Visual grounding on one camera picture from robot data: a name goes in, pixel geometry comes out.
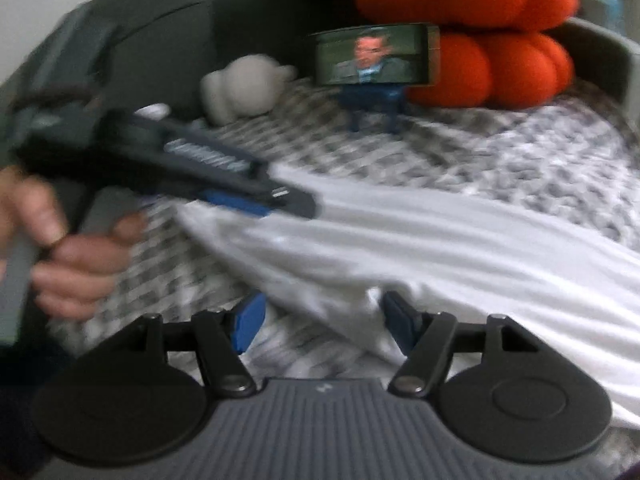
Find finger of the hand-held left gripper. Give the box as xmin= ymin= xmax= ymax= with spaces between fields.
xmin=197 ymin=180 xmax=318 ymax=218

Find person's left hand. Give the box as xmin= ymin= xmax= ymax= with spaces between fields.
xmin=0 ymin=167 xmax=148 ymax=320

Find grey sofa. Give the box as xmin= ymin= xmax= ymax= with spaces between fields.
xmin=0 ymin=0 xmax=640 ymax=161

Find white pants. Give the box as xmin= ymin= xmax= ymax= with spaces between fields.
xmin=177 ymin=165 xmax=640 ymax=428

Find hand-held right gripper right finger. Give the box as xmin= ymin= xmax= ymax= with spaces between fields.
xmin=382 ymin=291 xmax=540 ymax=397

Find blue phone stand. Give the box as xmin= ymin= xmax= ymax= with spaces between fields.
xmin=340 ymin=82 xmax=408 ymax=135

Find grey checked quilt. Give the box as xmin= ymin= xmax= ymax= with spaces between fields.
xmin=50 ymin=72 xmax=640 ymax=480

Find smartphone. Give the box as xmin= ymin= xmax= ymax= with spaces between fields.
xmin=310 ymin=22 xmax=441 ymax=87

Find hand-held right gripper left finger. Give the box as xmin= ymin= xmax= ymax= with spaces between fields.
xmin=107 ymin=291 xmax=268 ymax=396

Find white plush cushion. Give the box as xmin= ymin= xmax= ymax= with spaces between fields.
xmin=201 ymin=54 xmax=298 ymax=126

